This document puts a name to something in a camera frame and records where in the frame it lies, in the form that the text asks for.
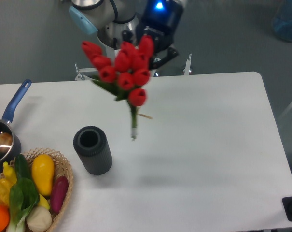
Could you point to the purple eggplant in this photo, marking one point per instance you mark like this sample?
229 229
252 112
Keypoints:
58 194

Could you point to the blue handled saucepan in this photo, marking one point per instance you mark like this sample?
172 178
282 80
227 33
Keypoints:
7 118

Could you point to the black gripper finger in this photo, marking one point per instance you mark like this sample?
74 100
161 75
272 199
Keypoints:
129 36
156 63

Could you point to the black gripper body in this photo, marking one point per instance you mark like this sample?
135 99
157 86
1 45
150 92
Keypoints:
160 20

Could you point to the brown bread roll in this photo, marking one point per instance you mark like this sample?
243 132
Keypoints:
6 141

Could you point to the yellow squash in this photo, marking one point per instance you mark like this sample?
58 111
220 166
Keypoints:
43 174

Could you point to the red tulip bouquet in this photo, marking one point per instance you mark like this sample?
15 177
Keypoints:
126 75

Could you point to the small yellow gourd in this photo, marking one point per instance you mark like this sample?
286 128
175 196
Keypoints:
9 173

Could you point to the dark grey ribbed vase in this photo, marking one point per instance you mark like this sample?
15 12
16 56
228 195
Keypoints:
91 145

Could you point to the green cucumber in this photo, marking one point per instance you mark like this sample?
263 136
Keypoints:
21 167

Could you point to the yellow banana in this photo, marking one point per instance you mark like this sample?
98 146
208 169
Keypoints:
43 202

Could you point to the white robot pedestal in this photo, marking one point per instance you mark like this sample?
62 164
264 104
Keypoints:
110 37

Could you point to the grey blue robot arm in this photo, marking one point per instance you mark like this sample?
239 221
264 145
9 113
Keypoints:
115 21

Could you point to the green bok choy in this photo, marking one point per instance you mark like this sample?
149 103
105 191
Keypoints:
23 197

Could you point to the blue transparent container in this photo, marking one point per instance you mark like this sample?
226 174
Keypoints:
282 21

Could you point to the white garlic bulb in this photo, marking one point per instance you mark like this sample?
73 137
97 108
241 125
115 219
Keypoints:
39 220

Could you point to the yellow bell pepper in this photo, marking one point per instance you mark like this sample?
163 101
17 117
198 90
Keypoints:
5 186

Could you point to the woven wicker basket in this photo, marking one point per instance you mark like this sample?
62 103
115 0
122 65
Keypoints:
62 168

